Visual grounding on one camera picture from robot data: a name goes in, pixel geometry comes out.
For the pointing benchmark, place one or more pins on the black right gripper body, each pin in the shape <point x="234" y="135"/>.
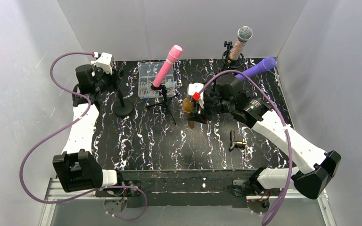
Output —
<point x="205" y="108"/>

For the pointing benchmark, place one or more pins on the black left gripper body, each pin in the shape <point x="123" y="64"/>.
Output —
<point x="114" y="75"/>

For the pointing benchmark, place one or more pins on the gold microphone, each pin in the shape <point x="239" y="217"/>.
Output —
<point x="188" y="107"/>

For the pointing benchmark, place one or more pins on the black round-base mic stand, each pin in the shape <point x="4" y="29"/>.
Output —
<point x="122" y="107"/>

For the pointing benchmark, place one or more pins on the black tripod mic stand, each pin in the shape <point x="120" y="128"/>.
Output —
<point x="165" y="103"/>

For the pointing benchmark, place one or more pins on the pink microphone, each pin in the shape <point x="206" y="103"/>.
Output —
<point x="172" y="57"/>

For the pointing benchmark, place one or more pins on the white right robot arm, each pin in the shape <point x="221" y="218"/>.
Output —
<point x="313" y="167"/>

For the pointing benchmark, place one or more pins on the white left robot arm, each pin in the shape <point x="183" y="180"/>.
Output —
<point x="76" y="168"/>

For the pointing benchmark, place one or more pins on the purple microphone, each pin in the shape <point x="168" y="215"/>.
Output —
<point x="263" y="66"/>

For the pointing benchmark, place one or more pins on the glitter silver microphone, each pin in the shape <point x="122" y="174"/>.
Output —
<point x="244" y="34"/>

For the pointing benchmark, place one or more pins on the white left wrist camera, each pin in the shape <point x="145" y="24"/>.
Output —
<point x="103" y="61"/>

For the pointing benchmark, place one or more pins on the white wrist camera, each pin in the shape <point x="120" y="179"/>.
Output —
<point x="103" y="61"/>
<point x="193" y="91"/>

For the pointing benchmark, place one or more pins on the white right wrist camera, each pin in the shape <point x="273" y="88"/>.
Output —
<point x="193" y="91"/>

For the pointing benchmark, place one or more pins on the black shock-mount stand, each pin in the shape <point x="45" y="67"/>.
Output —
<point x="233" y="64"/>

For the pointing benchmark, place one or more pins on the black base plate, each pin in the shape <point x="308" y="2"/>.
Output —
<point x="187" y="187"/>

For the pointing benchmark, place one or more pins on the aluminium rail frame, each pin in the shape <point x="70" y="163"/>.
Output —
<point x="189" y="209"/>

